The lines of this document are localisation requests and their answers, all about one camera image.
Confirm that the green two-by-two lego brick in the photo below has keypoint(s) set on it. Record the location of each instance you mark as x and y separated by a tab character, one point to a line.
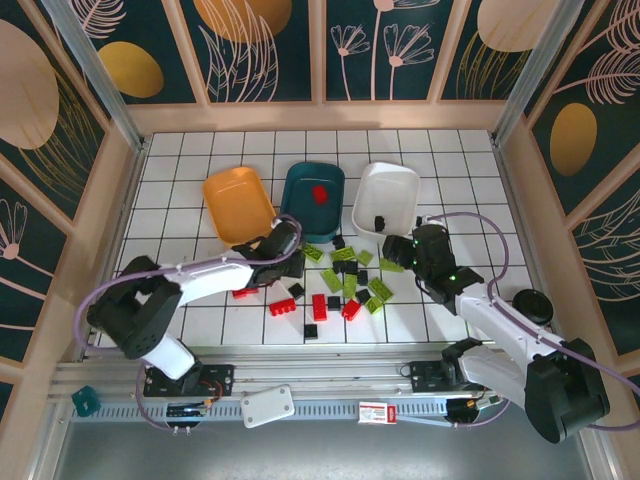
365	257
374	305

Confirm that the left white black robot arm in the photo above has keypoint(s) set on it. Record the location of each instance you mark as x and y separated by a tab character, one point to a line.
210	277

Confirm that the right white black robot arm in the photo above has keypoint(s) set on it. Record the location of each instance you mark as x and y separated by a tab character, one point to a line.
500	320

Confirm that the red lego brick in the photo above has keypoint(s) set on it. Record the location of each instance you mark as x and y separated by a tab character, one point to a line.
319	307
245	293
320	194
282	307
351	310

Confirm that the teal plastic container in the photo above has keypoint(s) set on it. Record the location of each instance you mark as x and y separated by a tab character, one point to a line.
305	215

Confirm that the white plastic container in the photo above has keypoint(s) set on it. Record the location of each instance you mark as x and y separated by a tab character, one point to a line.
385	190

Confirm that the orange plastic container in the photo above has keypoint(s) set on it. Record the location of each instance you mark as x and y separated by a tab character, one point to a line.
235	200

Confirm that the paper cup with black lid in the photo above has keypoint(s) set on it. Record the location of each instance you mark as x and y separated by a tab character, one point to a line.
532	302

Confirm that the white plastic box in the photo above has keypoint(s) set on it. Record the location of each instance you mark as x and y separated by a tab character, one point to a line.
267	406

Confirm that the black controller board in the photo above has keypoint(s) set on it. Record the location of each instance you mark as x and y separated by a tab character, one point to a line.
470	406
187	411

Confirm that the red and white card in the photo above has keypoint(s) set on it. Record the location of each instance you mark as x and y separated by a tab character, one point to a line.
372	413

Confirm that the small teal plastic block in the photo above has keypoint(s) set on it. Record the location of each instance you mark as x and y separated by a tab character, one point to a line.
85	400

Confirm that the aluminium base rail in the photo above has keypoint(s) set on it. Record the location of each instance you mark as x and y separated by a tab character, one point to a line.
325	372

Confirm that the aluminium frame post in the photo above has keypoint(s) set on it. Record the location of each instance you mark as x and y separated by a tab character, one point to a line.
95	75
540	65

